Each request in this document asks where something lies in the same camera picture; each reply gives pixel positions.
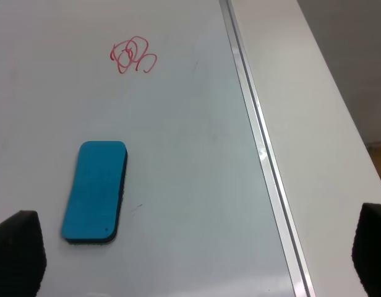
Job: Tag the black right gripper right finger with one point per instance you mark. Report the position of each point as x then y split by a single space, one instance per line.
366 251

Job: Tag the red marker scribble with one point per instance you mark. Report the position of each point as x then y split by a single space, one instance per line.
133 53

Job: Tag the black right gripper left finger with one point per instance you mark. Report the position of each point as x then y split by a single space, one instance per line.
22 255

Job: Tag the white whiteboard with aluminium frame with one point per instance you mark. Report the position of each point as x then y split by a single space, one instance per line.
202 214

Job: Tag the blue whiteboard eraser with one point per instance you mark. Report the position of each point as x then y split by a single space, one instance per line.
94 204

